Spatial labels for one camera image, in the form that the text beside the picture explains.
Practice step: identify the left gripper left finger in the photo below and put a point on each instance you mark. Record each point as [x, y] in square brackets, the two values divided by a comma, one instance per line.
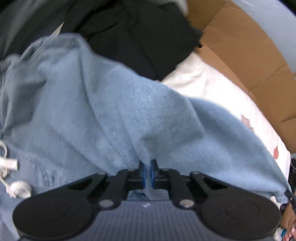
[120, 185]

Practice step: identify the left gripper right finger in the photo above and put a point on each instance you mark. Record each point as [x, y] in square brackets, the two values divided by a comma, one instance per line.
[172, 181]

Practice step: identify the light blue denim shorts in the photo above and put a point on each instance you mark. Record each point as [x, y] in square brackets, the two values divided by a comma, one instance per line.
[73, 119]

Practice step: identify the person right hand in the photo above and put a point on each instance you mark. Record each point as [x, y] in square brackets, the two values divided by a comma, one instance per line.
[288, 223]

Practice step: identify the cream bear print bedsheet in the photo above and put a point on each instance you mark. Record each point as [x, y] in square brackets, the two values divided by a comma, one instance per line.
[195, 78]

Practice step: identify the black garment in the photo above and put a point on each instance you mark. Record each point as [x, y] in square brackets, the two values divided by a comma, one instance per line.
[151, 39]

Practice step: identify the brown cardboard sheet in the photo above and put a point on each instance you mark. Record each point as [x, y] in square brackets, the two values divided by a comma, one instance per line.
[234, 44]

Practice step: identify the grey plastic wrapped mattress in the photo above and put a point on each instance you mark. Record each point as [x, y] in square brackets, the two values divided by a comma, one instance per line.
[277, 21]

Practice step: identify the dark grey pillow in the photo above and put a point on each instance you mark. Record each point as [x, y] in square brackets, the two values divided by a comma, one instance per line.
[23, 22]

